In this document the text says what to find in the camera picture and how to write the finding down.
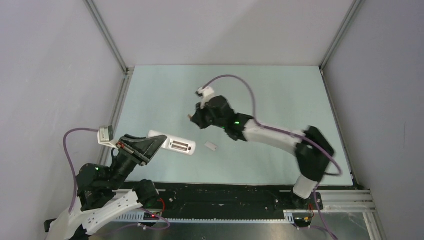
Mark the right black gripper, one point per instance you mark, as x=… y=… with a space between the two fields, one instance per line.
x=198 y=117

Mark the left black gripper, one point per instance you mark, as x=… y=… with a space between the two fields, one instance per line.
x=146 y=147

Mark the white remote control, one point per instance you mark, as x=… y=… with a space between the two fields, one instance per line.
x=175 y=144

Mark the white battery cover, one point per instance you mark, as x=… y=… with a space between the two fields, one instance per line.
x=211 y=146

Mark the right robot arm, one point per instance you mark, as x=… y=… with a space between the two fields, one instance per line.
x=310 y=148

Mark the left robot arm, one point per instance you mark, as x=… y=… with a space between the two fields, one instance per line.
x=94 y=205

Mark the left controller board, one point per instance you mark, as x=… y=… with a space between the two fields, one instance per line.
x=151 y=216

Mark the controller board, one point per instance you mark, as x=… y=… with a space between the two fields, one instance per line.
x=151 y=216
x=302 y=222

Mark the right controller board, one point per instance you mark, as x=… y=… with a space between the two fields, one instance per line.
x=302 y=222

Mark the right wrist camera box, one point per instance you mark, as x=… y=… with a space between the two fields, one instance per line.
x=206 y=93

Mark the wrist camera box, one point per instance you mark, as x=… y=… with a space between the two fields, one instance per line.
x=105 y=135
x=206 y=93

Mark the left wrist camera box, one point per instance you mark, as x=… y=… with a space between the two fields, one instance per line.
x=105 y=135

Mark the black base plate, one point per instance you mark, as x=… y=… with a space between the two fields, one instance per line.
x=185 y=201

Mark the left aluminium frame post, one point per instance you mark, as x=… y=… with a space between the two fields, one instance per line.
x=126 y=71

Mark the aluminium frame post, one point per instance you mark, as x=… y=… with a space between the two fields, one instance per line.
x=345 y=25
x=126 y=71

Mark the aluminium frame rail front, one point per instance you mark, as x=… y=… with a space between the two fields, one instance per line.
x=334 y=201

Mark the right aluminium frame post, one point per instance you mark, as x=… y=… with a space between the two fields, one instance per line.
x=345 y=25

